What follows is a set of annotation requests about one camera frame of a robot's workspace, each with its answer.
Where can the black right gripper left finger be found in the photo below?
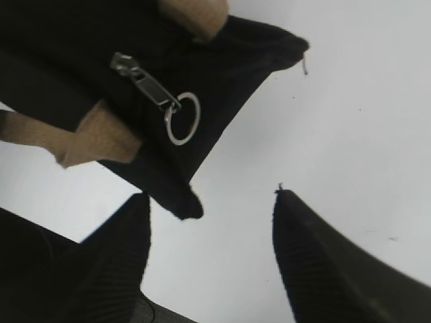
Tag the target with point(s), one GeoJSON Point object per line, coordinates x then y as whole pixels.
{"type": "Point", "coordinates": [46, 277]}

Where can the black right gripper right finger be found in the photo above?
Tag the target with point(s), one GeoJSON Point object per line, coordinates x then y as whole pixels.
{"type": "Point", "coordinates": [328, 278]}

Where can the silver zipper pull with ring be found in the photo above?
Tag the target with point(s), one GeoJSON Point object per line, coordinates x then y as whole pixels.
{"type": "Point", "coordinates": [151, 88]}

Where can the black canvas tote bag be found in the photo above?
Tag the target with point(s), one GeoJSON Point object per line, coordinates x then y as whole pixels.
{"type": "Point", "coordinates": [55, 67]}

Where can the tan front bag handle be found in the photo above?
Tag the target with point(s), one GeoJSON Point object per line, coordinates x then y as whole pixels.
{"type": "Point", "coordinates": [99, 136]}

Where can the tan bag handle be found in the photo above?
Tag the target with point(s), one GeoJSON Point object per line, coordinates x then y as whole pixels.
{"type": "Point", "coordinates": [99, 136]}
{"type": "Point", "coordinates": [202, 18]}

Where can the tan rear bag handle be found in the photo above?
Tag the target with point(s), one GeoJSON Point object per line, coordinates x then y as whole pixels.
{"type": "Point", "coordinates": [202, 18]}

